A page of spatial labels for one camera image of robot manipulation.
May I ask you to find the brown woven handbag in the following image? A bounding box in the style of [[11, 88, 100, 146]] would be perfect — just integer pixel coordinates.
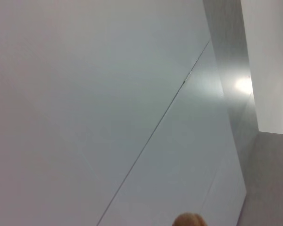
[[174, 212, 209, 226]]

